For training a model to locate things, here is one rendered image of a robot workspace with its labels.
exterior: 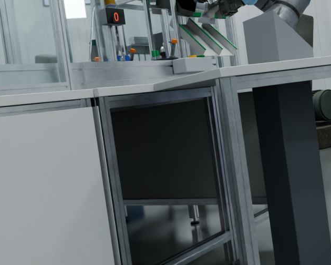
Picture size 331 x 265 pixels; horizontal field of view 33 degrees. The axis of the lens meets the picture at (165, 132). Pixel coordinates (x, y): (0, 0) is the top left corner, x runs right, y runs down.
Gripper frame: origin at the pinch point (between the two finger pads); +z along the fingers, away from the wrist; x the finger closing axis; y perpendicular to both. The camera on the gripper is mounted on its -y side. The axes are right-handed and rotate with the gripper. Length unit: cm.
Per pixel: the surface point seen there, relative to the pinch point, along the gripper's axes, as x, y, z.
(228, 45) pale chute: 26.6, 11.5, 11.8
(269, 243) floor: 20, 115, 30
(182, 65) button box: -39.3, 28.8, -2.9
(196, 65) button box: -31.2, 29.4, -4.1
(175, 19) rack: -3.2, -5.7, 16.6
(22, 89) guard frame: -123, 35, -5
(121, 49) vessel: 31, -25, 87
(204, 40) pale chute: 12.2, 7.0, 15.2
